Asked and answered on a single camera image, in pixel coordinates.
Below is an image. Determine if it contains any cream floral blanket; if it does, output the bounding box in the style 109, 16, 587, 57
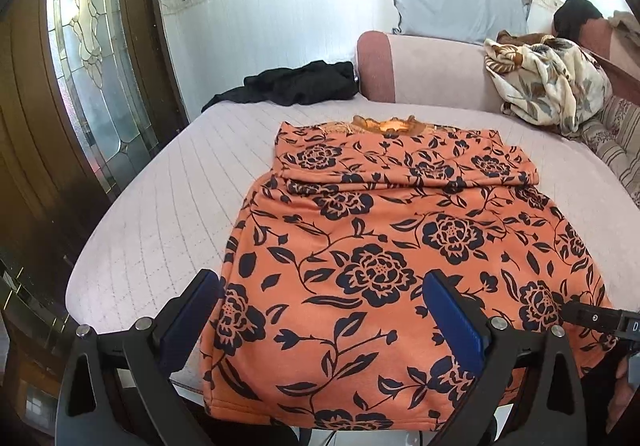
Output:
484, 37, 613, 137

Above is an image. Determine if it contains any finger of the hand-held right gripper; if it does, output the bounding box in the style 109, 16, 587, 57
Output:
560, 300, 621, 341

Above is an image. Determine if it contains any black cloth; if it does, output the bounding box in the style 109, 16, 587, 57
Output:
552, 0, 603, 42

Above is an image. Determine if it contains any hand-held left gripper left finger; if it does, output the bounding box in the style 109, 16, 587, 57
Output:
55, 269, 223, 446

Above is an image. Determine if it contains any striped cushion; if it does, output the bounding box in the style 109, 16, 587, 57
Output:
575, 96, 640, 207

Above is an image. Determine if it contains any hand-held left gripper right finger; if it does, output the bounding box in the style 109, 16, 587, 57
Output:
422, 269, 586, 446

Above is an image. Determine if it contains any person's right hand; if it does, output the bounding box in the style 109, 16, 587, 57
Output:
606, 355, 640, 434

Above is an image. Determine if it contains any wooden door with leaded glass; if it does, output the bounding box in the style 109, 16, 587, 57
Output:
0, 0, 188, 327

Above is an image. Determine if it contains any beige cloth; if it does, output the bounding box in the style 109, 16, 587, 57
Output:
607, 10, 640, 47

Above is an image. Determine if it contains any black garment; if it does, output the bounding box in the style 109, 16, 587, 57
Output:
201, 60, 358, 113

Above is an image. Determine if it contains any brown cloth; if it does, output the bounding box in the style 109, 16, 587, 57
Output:
496, 30, 556, 47

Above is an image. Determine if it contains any orange floral blouse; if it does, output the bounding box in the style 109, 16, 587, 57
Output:
200, 115, 618, 432

